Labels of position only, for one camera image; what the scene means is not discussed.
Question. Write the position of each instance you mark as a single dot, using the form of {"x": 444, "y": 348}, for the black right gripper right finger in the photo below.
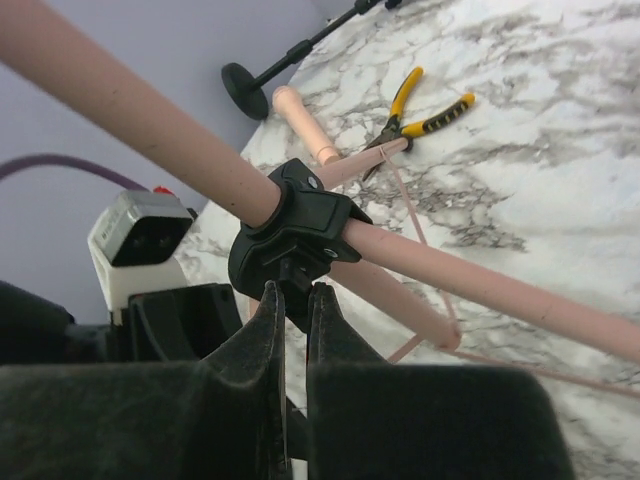
{"x": 370, "y": 419}

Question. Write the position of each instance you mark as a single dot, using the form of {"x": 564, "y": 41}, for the black microphone stand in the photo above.
{"x": 246, "y": 90}

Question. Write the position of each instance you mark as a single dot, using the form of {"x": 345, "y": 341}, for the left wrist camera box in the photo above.
{"x": 132, "y": 245}

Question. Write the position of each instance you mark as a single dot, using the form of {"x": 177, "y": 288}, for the pink perforated music stand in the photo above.
{"x": 47, "y": 50}

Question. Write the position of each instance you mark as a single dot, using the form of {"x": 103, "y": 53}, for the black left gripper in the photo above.
{"x": 172, "y": 325}

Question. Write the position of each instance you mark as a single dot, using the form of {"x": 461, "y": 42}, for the pink toy microphone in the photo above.
{"x": 288, "y": 103}

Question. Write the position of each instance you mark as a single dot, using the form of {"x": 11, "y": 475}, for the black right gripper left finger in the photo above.
{"x": 219, "y": 417}

